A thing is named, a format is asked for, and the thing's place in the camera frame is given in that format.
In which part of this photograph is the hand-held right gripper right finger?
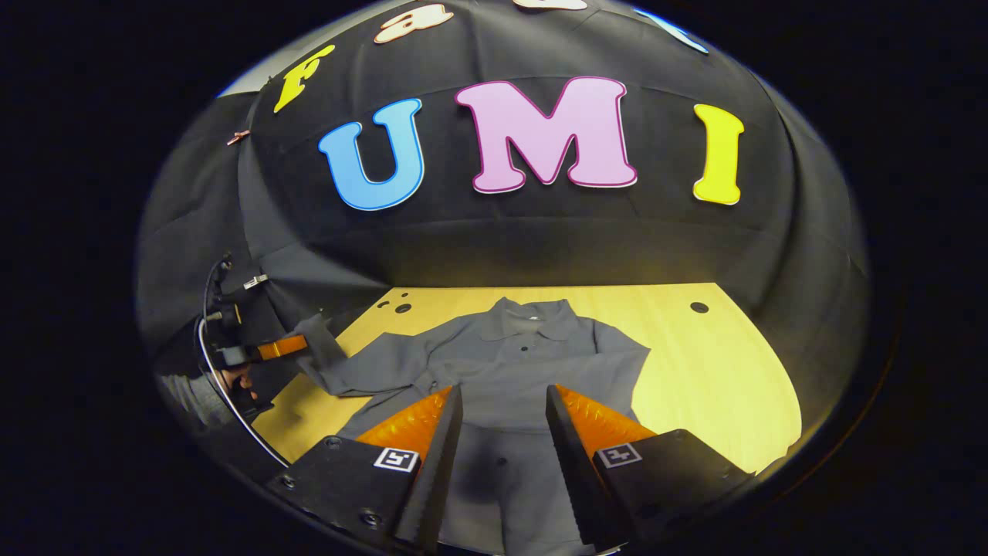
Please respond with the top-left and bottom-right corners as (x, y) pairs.
(545, 383), (755, 554)

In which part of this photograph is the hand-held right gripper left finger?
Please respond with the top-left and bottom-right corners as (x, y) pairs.
(266, 385), (464, 553)

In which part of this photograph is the grey button shirt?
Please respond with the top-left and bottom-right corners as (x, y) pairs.
(296, 297), (654, 556)

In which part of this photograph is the black backdrop cloth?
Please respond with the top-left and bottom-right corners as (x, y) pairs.
(135, 0), (873, 464)

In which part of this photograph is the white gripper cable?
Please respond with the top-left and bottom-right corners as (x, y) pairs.
(195, 317), (293, 469)

